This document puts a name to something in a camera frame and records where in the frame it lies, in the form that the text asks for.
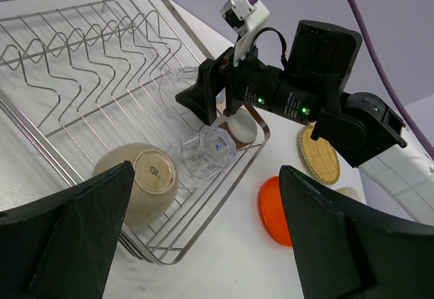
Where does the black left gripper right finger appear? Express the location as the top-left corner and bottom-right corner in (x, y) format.
(279, 165), (433, 298)

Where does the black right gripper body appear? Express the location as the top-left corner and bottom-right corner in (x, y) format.
(175, 47), (243, 126)

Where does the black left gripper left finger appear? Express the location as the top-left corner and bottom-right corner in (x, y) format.
(1, 161), (135, 298)

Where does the steel cup brown band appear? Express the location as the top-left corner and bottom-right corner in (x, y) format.
(213, 108), (258, 150)

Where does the yellow ceramic mug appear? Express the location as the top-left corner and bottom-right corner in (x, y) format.
(336, 186), (364, 203)

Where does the beige floral ceramic bowl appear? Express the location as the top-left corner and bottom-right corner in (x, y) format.
(92, 143), (179, 228)

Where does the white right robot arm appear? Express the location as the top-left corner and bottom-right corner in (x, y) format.
(175, 20), (433, 225)

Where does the orange plastic plate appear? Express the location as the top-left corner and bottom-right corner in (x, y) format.
(258, 176), (292, 247)

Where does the woven bamboo tray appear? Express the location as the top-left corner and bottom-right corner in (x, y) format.
(299, 125), (340, 185)

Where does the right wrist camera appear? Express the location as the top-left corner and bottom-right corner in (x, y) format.
(220, 0), (270, 67)

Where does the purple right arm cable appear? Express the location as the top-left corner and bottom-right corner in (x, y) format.
(250, 0), (434, 161)

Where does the wire dish rack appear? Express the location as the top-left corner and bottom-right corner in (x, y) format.
(0, 0), (272, 266)

